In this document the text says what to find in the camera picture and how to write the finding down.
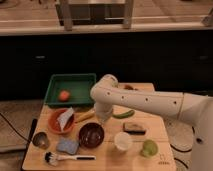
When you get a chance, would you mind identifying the green chili pepper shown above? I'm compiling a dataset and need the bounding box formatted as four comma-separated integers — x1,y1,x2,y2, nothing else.
112,110,135,119

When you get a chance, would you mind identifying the wooden chair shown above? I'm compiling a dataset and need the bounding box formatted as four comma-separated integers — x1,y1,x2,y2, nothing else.
55,0,134,31

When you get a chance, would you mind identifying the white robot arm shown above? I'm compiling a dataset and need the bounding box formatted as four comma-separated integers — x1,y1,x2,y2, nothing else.
90,74,213,171

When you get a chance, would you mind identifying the purple bowl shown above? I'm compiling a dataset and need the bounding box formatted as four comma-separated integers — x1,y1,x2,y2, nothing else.
78,122,105,148

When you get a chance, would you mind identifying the orange tomato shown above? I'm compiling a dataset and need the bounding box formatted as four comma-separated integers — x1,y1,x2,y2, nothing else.
58,90,70,102

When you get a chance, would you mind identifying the orange bowl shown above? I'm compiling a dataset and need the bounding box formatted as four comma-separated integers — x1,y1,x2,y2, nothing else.
48,108,75,135

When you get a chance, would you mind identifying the dark scrub sponge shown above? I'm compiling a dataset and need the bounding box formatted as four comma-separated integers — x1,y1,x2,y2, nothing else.
123,122,146,135

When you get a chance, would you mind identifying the white plastic cup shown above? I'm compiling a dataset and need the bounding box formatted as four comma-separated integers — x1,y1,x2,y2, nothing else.
114,132,133,152

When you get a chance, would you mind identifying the green plastic tray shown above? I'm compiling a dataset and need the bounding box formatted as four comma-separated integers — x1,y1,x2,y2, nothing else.
44,73,96,108

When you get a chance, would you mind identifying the green plastic cup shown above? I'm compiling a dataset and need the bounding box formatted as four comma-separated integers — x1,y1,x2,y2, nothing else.
140,139,158,158

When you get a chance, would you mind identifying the brown food pile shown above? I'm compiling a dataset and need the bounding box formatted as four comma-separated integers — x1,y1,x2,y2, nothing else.
124,85,138,90

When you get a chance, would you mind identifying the white crumpled napkin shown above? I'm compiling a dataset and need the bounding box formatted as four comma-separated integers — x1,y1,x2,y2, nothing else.
57,108,74,130

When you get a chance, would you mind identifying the blue sponge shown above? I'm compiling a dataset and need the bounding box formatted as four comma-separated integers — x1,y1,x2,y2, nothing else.
56,138,79,155

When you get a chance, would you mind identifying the black cable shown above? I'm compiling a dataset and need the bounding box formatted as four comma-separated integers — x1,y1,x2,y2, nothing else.
0,112,30,144

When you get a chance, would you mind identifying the white dish brush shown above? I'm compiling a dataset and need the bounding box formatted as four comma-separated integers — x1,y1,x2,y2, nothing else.
44,152,96,166

